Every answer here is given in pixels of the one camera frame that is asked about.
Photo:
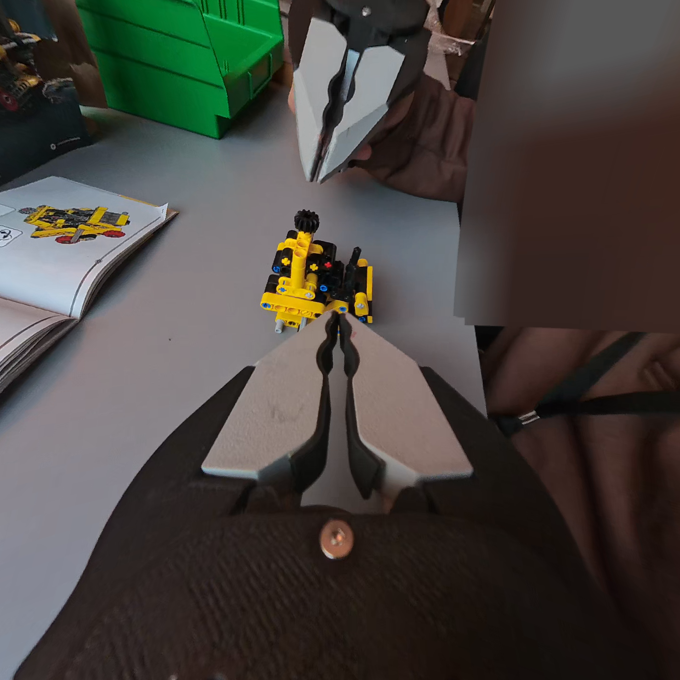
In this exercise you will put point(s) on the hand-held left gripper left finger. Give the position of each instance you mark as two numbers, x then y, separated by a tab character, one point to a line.
265	419

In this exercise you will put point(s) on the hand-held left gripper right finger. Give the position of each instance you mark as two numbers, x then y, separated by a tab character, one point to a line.
409	419

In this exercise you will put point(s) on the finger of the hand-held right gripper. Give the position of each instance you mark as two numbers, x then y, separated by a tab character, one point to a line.
372	90
313	90

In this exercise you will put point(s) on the yellow black lego vehicle model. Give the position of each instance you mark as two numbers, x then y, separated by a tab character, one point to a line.
303	276

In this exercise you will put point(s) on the open lego instruction booklet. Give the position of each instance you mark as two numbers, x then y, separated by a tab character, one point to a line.
79	255

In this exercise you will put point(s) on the dark lego set box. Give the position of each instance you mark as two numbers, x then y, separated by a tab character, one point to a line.
32	138

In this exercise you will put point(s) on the person's right hand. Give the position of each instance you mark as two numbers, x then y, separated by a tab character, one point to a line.
364	154

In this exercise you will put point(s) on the crumpled plastic bag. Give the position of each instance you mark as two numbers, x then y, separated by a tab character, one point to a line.
451	48

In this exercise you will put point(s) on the green plastic storage bin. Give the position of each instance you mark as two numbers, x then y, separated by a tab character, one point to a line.
159	63

